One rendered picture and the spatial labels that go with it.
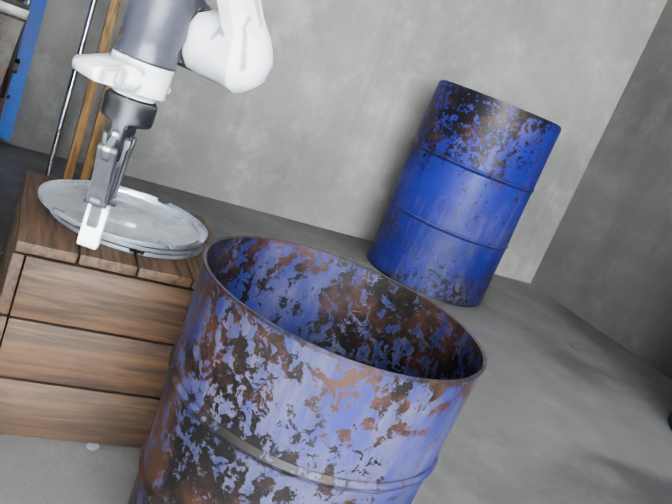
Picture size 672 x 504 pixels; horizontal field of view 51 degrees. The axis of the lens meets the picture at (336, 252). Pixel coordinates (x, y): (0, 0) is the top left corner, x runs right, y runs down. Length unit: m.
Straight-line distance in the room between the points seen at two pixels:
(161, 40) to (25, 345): 0.55
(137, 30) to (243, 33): 0.14
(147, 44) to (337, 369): 0.51
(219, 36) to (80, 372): 0.62
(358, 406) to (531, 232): 3.48
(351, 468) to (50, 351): 0.60
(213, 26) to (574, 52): 3.17
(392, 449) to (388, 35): 2.74
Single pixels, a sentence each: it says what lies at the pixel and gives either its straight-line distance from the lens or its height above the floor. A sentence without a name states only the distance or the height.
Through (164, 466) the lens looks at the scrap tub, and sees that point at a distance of 0.98.
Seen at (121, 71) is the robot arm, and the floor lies 0.66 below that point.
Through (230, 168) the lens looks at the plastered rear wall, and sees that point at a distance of 3.28.
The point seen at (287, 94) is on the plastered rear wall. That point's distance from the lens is 3.28.
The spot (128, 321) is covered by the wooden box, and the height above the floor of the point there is 0.25.
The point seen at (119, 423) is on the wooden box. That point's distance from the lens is 1.35.
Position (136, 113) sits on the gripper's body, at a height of 0.61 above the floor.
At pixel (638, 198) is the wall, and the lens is 4.04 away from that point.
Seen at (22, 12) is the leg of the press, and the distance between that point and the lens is 1.63.
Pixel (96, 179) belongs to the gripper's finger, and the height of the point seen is 0.50.
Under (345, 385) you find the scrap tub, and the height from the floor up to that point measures 0.45.
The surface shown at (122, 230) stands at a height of 0.39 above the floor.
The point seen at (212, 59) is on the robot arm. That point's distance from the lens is 1.03.
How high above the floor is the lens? 0.77
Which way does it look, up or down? 14 degrees down
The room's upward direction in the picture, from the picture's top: 22 degrees clockwise
